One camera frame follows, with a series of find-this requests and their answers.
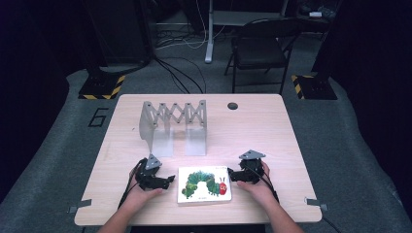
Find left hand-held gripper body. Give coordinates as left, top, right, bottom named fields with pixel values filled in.
left=135, top=153, right=167, bottom=191

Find person's left hand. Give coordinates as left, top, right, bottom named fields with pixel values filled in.
left=128, top=166, right=164, bottom=210

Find white desk leg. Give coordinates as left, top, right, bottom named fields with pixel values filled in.
left=204, top=0, right=216, bottom=64

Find black folding chair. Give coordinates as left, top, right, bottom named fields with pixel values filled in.
left=223, top=17, right=303, bottom=96

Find black striped stand base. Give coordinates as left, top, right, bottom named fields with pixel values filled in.
left=290, top=73, right=339, bottom=101
left=78, top=71, right=127, bottom=101

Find person's right hand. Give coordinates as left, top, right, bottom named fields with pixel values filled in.
left=236, top=160, right=277, bottom=207

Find black cabinet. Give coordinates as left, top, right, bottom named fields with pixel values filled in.
left=82, top=0, right=155, bottom=76

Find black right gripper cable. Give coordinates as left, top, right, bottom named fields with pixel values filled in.
left=243, top=164, right=280, bottom=203

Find grey background desk top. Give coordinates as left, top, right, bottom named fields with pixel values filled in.
left=212, top=9, right=287, bottom=27

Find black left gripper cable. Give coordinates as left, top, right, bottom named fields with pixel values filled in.
left=118, top=157, right=149, bottom=210

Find grey expandable metal book rack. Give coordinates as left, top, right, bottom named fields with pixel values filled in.
left=138, top=99, right=208, bottom=158

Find grey tape strip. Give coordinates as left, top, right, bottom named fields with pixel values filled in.
left=305, top=197, right=329, bottom=212
left=67, top=198, right=93, bottom=215

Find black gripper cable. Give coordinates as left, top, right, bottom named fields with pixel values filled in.
left=118, top=157, right=149, bottom=210
left=243, top=164, right=280, bottom=203

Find white floor cables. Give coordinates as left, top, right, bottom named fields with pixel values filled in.
left=154, top=0, right=227, bottom=51

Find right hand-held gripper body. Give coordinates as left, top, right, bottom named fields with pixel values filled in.
left=238, top=149, right=267, bottom=185

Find black floor cables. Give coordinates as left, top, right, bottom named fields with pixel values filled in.
left=153, top=55, right=208, bottom=95

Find white caterpillar picture book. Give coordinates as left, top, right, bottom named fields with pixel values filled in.
left=176, top=165, right=233, bottom=205

